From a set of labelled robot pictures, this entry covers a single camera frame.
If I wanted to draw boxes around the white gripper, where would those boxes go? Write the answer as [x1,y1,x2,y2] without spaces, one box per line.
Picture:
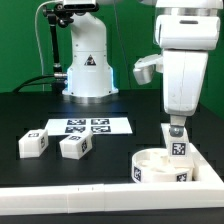
[163,50,208,137]

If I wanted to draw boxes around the white round stool seat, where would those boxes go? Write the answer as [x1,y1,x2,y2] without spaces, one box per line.
[131,148,193,183]

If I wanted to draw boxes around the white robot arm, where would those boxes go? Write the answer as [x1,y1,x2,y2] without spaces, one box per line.
[63,0,223,138]

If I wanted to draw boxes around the white marker sheet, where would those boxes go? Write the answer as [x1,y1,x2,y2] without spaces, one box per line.
[45,117,132,136]

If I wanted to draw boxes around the white L-shaped fence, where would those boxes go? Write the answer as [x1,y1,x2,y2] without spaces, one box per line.
[0,147,224,216]

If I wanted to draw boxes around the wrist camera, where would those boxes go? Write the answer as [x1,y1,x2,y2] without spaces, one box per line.
[133,54,163,85]

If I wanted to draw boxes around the black cable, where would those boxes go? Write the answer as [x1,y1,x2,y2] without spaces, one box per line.
[12,74,68,93]

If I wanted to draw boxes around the white cable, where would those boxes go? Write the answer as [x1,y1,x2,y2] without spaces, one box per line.
[34,0,64,92]

